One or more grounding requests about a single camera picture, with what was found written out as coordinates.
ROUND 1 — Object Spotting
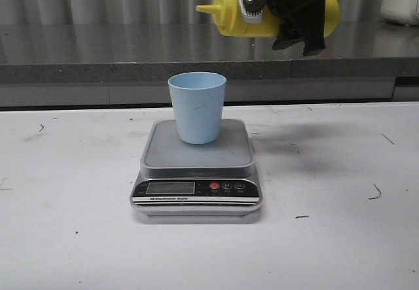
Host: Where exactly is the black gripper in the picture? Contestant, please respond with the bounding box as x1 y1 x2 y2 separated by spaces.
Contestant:
238 0 325 56

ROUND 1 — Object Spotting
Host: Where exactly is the yellow squeeze bottle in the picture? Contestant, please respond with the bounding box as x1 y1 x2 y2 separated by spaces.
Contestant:
196 0 340 40

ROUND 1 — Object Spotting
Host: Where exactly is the light blue plastic cup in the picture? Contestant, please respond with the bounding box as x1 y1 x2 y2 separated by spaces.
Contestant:
168 71 227 145

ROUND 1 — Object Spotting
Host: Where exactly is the silver electronic kitchen scale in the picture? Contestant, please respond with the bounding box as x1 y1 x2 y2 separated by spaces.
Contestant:
130 119 263 216

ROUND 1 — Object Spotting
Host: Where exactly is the white appliance on counter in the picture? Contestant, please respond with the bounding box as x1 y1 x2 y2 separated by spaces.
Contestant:
380 0 418 26

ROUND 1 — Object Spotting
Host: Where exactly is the grey stone counter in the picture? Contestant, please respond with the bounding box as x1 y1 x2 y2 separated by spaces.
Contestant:
1 22 418 109

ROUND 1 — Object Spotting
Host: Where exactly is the white pleated curtain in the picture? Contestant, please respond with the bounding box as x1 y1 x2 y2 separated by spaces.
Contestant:
1 0 212 25

